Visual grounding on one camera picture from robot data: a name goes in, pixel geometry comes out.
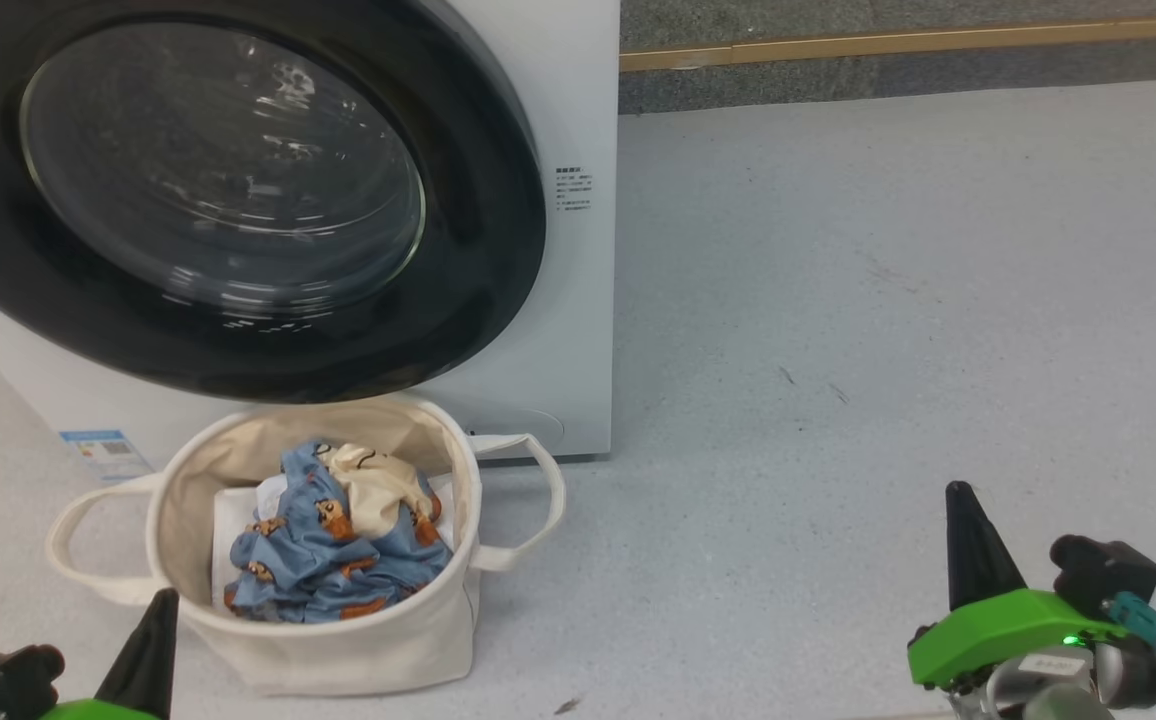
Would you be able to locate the cream canvas laundry basket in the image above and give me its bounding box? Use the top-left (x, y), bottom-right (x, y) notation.
top-left (45, 395), bottom-right (567, 698)

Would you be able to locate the brass floor strip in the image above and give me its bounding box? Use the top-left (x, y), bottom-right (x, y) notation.
top-left (620, 15), bottom-right (1156, 72)

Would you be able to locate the black round washer door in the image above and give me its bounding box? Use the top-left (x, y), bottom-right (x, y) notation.
top-left (0, 0), bottom-right (547, 405)

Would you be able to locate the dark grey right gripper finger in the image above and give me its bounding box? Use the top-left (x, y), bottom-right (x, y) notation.
top-left (944, 481), bottom-right (1029, 613)

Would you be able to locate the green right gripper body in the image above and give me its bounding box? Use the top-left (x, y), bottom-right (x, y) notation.
top-left (906, 588), bottom-right (1131, 691)

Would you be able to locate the blue cartoon print garment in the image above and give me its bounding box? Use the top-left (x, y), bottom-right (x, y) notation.
top-left (223, 440), bottom-right (454, 623)

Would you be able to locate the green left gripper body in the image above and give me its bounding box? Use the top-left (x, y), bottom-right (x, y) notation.
top-left (38, 698), bottom-right (171, 720)

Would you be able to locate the white front-load washing machine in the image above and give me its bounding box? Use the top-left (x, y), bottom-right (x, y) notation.
top-left (0, 0), bottom-right (622, 483)

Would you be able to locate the cream garment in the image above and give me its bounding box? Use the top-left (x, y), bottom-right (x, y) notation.
top-left (326, 443), bottom-right (439, 541)

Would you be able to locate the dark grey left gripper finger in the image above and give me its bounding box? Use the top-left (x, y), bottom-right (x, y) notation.
top-left (93, 588), bottom-right (181, 719)

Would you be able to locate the blue energy label sticker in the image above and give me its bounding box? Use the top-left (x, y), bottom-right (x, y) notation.
top-left (58, 428), bottom-right (154, 484)

